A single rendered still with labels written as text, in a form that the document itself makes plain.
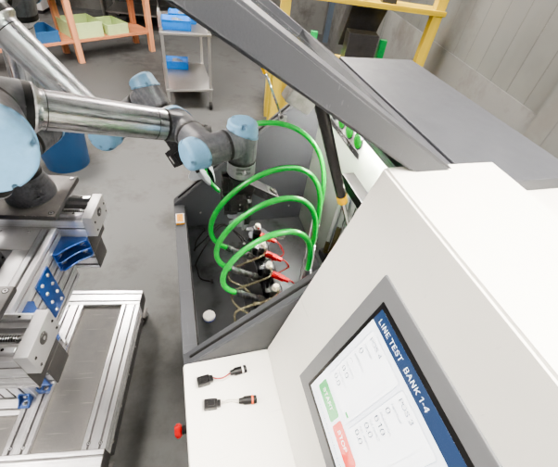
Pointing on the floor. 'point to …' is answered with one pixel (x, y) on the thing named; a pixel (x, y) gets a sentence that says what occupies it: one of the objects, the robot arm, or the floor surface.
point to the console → (462, 307)
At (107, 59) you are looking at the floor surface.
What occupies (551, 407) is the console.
